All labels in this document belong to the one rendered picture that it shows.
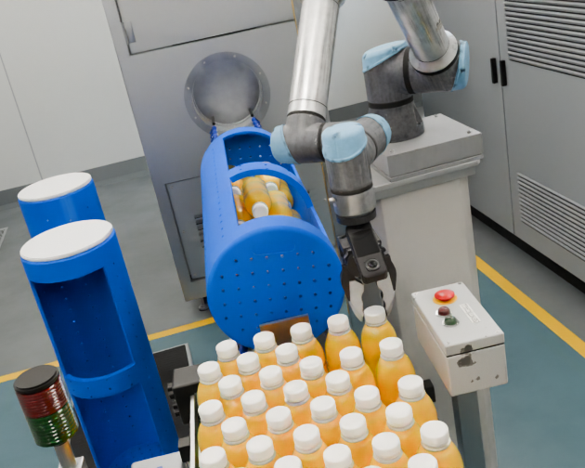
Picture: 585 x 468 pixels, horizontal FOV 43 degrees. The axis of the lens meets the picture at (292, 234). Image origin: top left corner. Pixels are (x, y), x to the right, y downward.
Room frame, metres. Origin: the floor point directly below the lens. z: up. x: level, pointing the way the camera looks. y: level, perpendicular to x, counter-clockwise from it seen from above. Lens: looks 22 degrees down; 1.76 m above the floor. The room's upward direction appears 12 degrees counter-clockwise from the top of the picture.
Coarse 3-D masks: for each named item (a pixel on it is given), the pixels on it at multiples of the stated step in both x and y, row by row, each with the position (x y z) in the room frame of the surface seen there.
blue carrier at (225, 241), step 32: (256, 128) 2.21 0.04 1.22; (224, 160) 1.93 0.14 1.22; (256, 160) 2.22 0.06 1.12; (224, 192) 1.68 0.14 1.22; (224, 224) 1.48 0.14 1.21; (256, 224) 1.39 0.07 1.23; (288, 224) 1.37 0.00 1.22; (320, 224) 1.64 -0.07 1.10; (224, 256) 1.35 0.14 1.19; (256, 256) 1.35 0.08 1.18; (288, 256) 1.36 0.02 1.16; (320, 256) 1.36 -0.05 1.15; (224, 288) 1.35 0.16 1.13; (256, 288) 1.35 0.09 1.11; (288, 288) 1.36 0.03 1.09; (320, 288) 1.36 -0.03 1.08; (224, 320) 1.35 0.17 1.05; (256, 320) 1.35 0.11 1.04; (320, 320) 1.36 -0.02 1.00
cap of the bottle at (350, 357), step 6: (348, 348) 1.09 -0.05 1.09; (354, 348) 1.09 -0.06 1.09; (342, 354) 1.08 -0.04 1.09; (348, 354) 1.08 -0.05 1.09; (354, 354) 1.07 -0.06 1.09; (360, 354) 1.07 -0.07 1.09; (342, 360) 1.07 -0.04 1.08; (348, 360) 1.06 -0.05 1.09; (354, 360) 1.06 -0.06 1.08; (360, 360) 1.07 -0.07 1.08; (348, 366) 1.06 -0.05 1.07; (354, 366) 1.06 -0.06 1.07
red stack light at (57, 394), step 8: (56, 384) 0.90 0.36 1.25; (16, 392) 0.90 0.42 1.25; (40, 392) 0.89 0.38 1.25; (48, 392) 0.89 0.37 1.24; (56, 392) 0.90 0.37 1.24; (64, 392) 0.91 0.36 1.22; (24, 400) 0.88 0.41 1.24; (32, 400) 0.88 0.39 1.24; (40, 400) 0.88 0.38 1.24; (48, 400) 0.89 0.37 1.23; (56, 400) 0.89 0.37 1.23; (64, 400) 0.91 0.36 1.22; (24, 408) 0.89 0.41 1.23; (32, 408) 0.88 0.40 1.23; (40, 408) 0.88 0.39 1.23; (48, 408) 0.88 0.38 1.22; (56, 408) 0.89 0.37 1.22; (32, 416) 0.88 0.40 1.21; (40, 416) 0.88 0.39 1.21
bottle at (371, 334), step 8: (384, 320) 1.19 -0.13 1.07; (368, 328) 1.19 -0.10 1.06; (376, 328) 1.19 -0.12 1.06; (384, 328) 1.19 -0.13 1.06; (392, 328) 1.20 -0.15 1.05; (368, 336) 1.19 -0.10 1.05; (376, 336) 1.18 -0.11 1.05; (384, 336) 1.18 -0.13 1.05; (392, 336) 1.18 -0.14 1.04; (368, 344) 1.18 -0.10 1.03; (376, 344) 1.17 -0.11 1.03; (368, 352) 1.18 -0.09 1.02; (376, 352) 1.17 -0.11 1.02; (368, 360) 1.19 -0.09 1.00; (376, 360) 1.17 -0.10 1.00
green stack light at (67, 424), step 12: (72, 408) 0.92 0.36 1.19; (36, 420) 0.88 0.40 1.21; (48, 420) 0.88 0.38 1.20; (60, 420) 0.89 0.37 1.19; (72, 420) 0.91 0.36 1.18; (36, 432) 0.89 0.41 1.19; (48, 432) 0.88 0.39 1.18; (60, 432) 0.89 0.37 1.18; (72, 432) 0.90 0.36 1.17; (36, 444) 0.89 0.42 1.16; (48, 444) 0.88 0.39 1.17
